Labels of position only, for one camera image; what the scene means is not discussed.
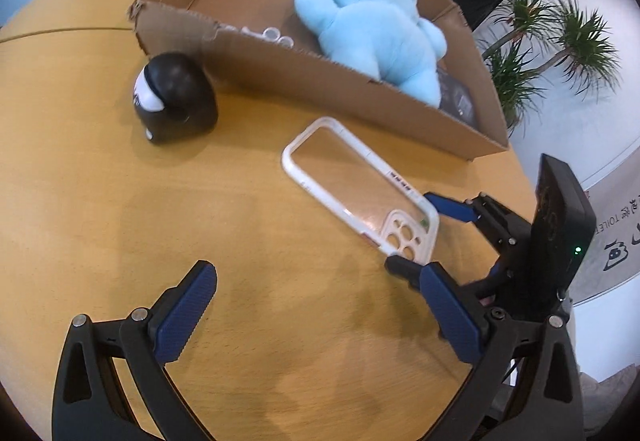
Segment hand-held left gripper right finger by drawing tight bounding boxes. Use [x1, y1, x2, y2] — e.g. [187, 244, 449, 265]
[419, 262, 584, 441]

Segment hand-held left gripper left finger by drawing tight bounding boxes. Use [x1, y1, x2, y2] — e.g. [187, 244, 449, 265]
[51, 260, 218, 441]

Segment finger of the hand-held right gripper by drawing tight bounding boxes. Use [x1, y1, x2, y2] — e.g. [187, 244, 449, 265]
[384, 255, 426, 292]
[424, 192, 476, 224]

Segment clear white-rimmed phone case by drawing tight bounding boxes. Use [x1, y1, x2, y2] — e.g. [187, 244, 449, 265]
[281, 117, 441, 267]

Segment light blue plush toy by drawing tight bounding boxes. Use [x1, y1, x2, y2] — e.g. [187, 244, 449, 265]
[294, 0, 448, 106]

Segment brown cardboard box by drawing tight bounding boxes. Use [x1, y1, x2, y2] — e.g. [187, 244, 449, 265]
[127, 0, 511, 164]

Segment white floor sign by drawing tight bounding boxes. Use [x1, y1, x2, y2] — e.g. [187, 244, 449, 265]
[582, 161, 640, 304]

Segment green potted plant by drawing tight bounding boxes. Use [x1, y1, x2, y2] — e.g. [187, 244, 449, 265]
[479, 0, 551, 136]
[542, 0, 627, 94]

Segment black helmet-shaped toy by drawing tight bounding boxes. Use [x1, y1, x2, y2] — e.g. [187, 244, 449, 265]
[132, 52, 219, 145]

